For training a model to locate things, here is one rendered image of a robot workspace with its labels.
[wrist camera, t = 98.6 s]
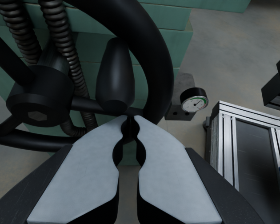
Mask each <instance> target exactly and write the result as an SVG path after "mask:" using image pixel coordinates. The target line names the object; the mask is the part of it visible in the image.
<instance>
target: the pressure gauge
mask: <svg viewBox="0 0 280 224"><path fill-rule="evenodd" d="M199 101H200V102H199ZM180 102H181V108H182V110H184V111H185V112H198V111H200V110H203V109H204V108H206V107H207V105H208V103H209V100H208V98H207V95H206V92H205V90H204V89H202V88H197V87H194V88H189V89H187V90H185V91H184V92H182V93H181V95H180ZM198 102H199V103H198ZM197 103H198V104H197ZM194 104H197V105H196V106H194Z"/></svg>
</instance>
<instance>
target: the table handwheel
mask: <svg viewBox="0 0 280 224"><path fill-rule="evenodd" d="M62 1H64V2H66V3H68V4H70V5H72V6H74V7H75V8H77V9H79V10H81V11H83V12H84V13H86V14H87V15H89V16H91V17H92V18H93V19H95V20H97V21H98V22H99V23H101V24H102V25H103V26H105V27H106V28H107V29H108V30H109V31H111V32H112V33H113V34H114V35H115V36H117V37H119V38H122V39H123V40H125V41H126V42H127V44H128V49H129V50H130V51H131V52H132V54H133V55H134V56H135V58H136V59H137V60H138V62H139V64H140V65H141V67H142V69H143V71H144V74H145V77H146V80H147V84H148V97H147V101H146V104H145V106H144V108H143V109H141V108H133V107H129V108H128V109H127V110H126V111H125V112H124V113H121V114H110V113H107V112H105V111H104V110H103V109H102V108H101V107H100V105H99V104H98V103H97V101H96V100H93V99H89V98H84V97H80V96H75V95H74V91H75V87H74V84H73V82H72V81H71V79H70V78H69V77H68V71H69V68H70V65H69V62H68V60H67V58H66V57H64V56H63V55H62V53H61V52H59V51H57V50H56V48H55V45H54V43H53V42H54V41H53V40H52V36H51V35H50V34H49V36H48V38H47V41H46V43H45V46H44V48H43V51H42V53H41V55H40V58H39V60H38V63H37V65H32V66H27V65H26V64H25V63H24V62H23V61H22V60H21V59H20V58H19V57H18V56H17V55H16V53H15V52H13V50H12V49H11V48H10V47H9V46H8V45H7V44H6V43H5V42H4V41H3V40H2V39H1V37H0V67H1V68H2V69H3V70H4V71H5V72H6V73H7V74H8V75H9V76H10V77H11V78H12V79H13V80H14V81H15V83H14V85H13V87H12V89H11V91H10V94H9V96H8V98H7V100H6V107H7V109H8V110H9V112H11V114H12V115H11V116H10V117H8V118H7V119H6V120H5V121H4V122H2V123H1V124H0V145H4V146H9V147H13V148H20V149H25V150H31V151H38V152H53V153H56V152H57V151H59V150H60V149H61V148H63V147H64V146H65V145H73V144H74V143H75V142H76V141H77V140H79V139H80V138H81V137H82V136H75V137H69V136H50V135H43V134H37V133H32V132H27V131H22V130H19V129H15V128H16V127H17V126H19V125H20V124H21V123H26V124H29V125H32V126H36V127H44V128H48V127H55V126H57V125H59V124H62V123H64V122H65V121H67V120H68V118H69V114H70V110H73V111H80V112H89V113H95V114H102V115H108V116H115V117H119V116H121V115H126V116H130V119H131V117H132V116H137V115H139V116H141V117H143V118H145V119H147V120H148V121H150V122H152V123H153V124H155V125H157V124H158V123H159V122H160V121H161V119H162V118H163V117H164V115H165V113H166V112H167V110H168V108H169V105H170V103H171V100H172V95H173V90H174V72H173V65H172V60H171V57H170V53H169V50H168V47H167V45H166V43H165V41H164V39H163V37H162V35H161V33H160V31H159V29H158V28H157V26H156V24H155V23H154V21H153V20H152V19H151V17H150V16H149V14H148V13H147V12H146V11H145V9H144V8H143V7H142V6H141V4H140V3H139V2H138V1H137V0H62Z"/></svg>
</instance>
